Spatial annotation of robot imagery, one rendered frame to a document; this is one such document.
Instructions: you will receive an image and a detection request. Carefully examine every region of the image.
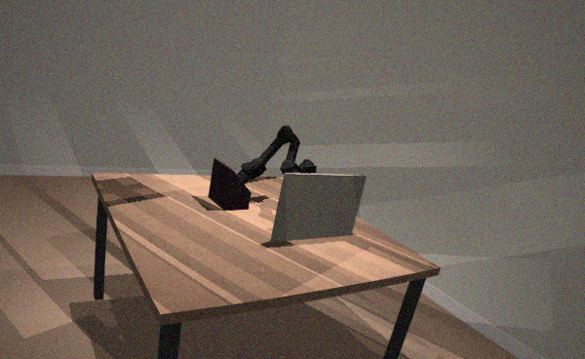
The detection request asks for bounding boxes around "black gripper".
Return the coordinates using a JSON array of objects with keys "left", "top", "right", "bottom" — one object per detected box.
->
[{"left": 303, "top": 165, "right": 317, "bottom": 174}]

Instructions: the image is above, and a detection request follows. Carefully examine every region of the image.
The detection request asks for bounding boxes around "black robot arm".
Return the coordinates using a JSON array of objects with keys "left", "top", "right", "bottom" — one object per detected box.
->
[{"left": 237, "top": 125, "right": 314, "bottom": 184}]

